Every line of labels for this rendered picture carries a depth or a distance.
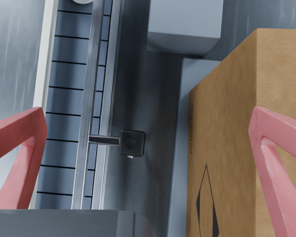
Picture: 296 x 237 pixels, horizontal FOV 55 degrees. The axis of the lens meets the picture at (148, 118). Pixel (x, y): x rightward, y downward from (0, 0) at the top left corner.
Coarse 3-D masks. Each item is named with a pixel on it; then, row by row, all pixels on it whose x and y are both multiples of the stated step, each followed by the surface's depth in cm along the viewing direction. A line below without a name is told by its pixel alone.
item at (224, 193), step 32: (256, 32) 18; (288, 32) 18; (224, 64) 25; (256, 64) 18; (288, 64) 18; (192, 96) 42; (224, 96) 25; (256, 96) 18; (288, 96) 18; (192, 128) 41; (224, 128) 25; (192, 160) 40; (224, 160) 24; (288, 160) 18; (192, 192) 39; (224, 192) 24; (256, 192) 18; (192, 224) 38; (224, 224) 24; (256, 224) 18
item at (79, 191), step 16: (96, 0) 34; (96, 16) 34; (96, 32) 34; (96, 48) 34; (96, 64) 34; (96, 80) 35; (80, 128) 33; (80, 144) 33; (80, 160) 33; (80, 176) 33; (80, 192) 33; (80, 208) 33
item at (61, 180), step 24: (72, 24) 42; (72, 48) 42; (72, 72) 42; (48, 96) 42; (72, 96) 42; (96, 96) 42; (48, 120) 42; (72, 120) 42; (96, 120) 42; (48, 144) 41; (72, 144) 41; (48, 168) 41; (72, 168) 42; (48, 192) 42; (72, 192) 41
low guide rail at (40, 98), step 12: (48, 0) 39; (48, 12) 39; (48, 24) 39; (48, 36) 39; (48, 48) 39; (48, 60) 39; (48, 72) 40; (36, 84) 38; (48, 84) 40; (36, 96) 38; (36, 180) 39; (36, 192) 39
